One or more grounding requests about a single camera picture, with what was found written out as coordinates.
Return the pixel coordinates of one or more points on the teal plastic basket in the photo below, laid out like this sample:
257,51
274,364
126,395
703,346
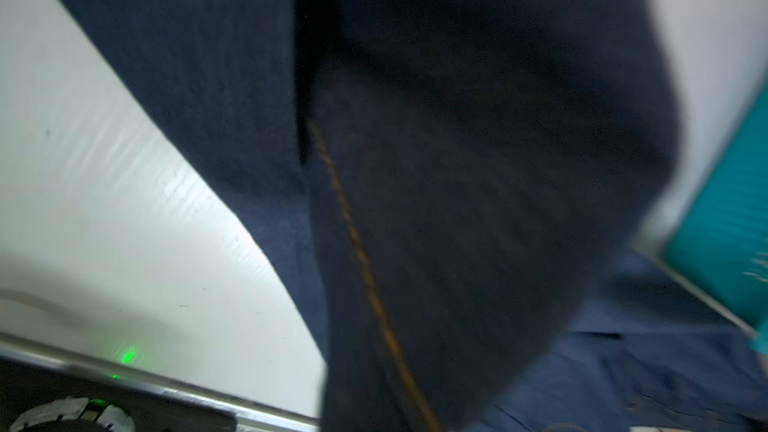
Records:
721,246

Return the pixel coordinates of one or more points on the dark blue denim trousers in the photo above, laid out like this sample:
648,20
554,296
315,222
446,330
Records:
446,189

